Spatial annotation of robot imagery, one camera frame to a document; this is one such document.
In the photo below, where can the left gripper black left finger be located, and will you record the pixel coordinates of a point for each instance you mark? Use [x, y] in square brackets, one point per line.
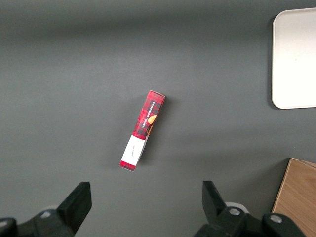
[64, 217]

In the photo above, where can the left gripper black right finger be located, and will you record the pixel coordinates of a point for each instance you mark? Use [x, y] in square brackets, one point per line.
[222, 222]

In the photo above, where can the light wooden board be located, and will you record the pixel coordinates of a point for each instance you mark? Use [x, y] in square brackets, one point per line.
[297, 197]

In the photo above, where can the red plaid cookie box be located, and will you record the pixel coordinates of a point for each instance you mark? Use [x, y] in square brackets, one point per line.
[145, 123]

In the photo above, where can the beige plastic tray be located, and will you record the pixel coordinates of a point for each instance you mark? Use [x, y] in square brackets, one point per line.
[296, 59]

